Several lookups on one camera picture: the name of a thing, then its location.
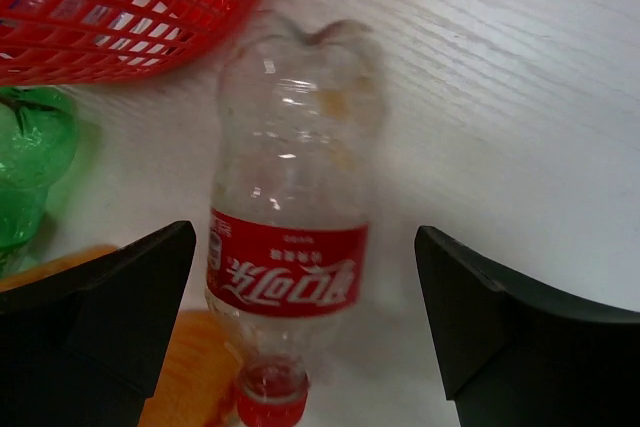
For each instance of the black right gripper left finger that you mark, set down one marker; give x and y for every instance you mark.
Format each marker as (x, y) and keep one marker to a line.
(85, 347)

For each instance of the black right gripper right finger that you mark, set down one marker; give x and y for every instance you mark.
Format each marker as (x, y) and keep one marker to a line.
(513, 351)

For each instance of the green plastic bottle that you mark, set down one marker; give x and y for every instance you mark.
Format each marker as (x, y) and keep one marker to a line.
(39, 138)

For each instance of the red label cola bottle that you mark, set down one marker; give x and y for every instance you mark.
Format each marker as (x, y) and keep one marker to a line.
(300, 115)

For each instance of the red mesh plastic bin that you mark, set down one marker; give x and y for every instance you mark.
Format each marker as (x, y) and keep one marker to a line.
(98, 41)

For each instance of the orange juice bottle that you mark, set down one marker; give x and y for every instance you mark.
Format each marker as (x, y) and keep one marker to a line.
(196, 383)
(55, 266)

